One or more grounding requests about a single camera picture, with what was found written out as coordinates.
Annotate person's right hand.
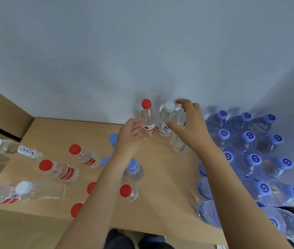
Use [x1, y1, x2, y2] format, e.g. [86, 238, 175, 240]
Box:
[165, 98, 220, 159]

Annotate person's left hand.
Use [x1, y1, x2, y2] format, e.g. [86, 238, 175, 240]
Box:
[113, 118, 151, 159]

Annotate person's right forearm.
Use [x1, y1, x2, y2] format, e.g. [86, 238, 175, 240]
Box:
[200, 145, 294, 249]

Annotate person's left forearm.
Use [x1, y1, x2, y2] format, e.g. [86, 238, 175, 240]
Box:
[56, 151, 136, 249]

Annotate white cap water bottle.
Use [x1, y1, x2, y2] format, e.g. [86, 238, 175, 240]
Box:
[0, 137, 43, 162]
[159, 102, 177, 137]
[15, 181, 69, 201]

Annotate clear plastic water bottle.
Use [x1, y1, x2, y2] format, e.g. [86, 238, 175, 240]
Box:
[171, 109, 189, 153]

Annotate group of printed blue-cap bottles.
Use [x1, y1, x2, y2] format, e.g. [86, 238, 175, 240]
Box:
[197, 109, 294, 249]

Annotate person's dark trousers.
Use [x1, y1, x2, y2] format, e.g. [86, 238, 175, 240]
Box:
[104, 229, 175, 249]

